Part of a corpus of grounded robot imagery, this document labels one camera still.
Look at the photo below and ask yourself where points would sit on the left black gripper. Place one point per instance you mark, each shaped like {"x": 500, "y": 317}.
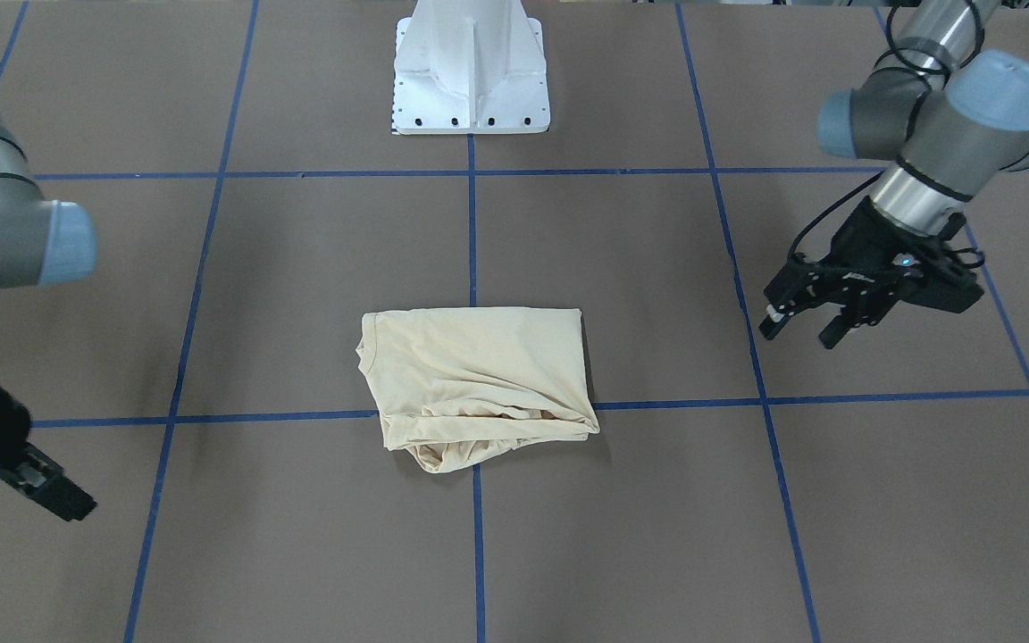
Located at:
{"x": 856, "y": 234}

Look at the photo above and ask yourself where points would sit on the beige printed t-shirt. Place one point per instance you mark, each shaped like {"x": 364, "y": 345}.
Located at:
{"x": 455, "y": 387}

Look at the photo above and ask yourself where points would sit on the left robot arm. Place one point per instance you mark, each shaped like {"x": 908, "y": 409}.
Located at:
{"x": 946, "y": 115}

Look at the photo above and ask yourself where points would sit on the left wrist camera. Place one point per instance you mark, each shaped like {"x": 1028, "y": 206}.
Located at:
{"x": 939, "y": 277}

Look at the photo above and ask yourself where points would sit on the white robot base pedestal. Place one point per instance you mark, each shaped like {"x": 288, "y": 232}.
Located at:
{"x": 470, "y": 67}

